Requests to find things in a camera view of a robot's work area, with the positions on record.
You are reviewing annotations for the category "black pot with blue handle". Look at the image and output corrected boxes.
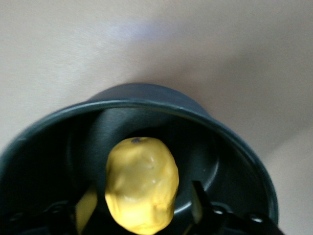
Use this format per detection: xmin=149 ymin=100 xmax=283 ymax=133
xmin=0 ymin=83 xmax=279 ymax=235

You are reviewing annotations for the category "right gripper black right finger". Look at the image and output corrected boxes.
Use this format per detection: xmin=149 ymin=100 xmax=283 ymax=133
xmin=190 ymin=180 xmax=216 ymax=225

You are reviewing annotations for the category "yellow potato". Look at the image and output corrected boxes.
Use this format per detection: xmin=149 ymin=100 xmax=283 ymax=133
xmin=104 ymin=137 xmax=179 ymax=235

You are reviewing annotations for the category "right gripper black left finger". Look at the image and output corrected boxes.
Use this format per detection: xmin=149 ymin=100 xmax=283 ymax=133
xmin=70 ymin=185 xmax=99 ymax=235

